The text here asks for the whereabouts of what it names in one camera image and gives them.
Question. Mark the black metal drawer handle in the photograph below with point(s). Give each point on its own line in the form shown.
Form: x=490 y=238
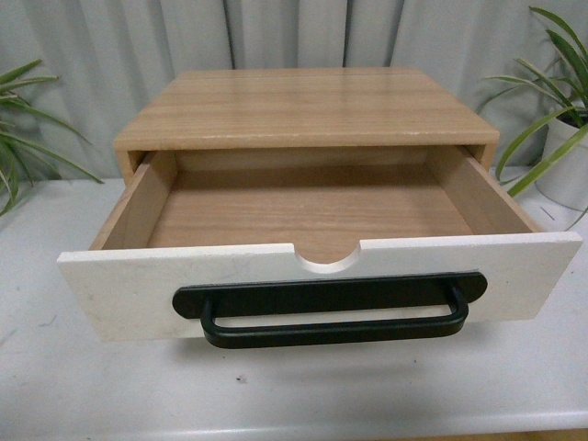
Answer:
x=278 y=298

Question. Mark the left spider plant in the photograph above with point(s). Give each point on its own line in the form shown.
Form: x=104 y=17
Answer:
x=19 y=152

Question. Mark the white plant pot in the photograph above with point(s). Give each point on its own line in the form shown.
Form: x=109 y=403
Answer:
x=566 y=181

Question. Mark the white drawer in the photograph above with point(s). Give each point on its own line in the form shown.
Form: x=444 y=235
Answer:
x=411 y=212

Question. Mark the wooden drawer cabinet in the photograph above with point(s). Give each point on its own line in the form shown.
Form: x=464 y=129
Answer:
x=316 y=107

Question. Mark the right spider plant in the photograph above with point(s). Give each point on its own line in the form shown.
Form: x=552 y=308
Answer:
x=561 y=87

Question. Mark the spider plant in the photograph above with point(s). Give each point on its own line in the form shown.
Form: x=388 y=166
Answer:
x=19 y=152
x=561 y=87

